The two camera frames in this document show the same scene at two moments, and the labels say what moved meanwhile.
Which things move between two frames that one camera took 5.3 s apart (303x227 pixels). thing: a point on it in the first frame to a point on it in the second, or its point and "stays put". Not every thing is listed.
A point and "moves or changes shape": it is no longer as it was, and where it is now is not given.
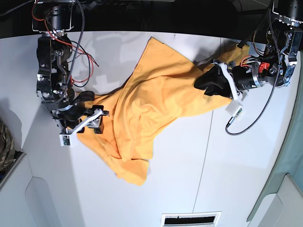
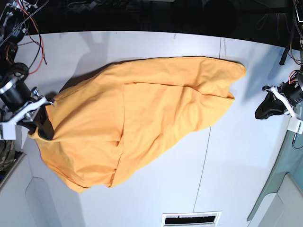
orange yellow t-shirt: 140,108 moves or changes shape
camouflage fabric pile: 7,155 stays put
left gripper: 75,117 to 22,103
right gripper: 237,78 to 290,93
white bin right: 280,205 stays put
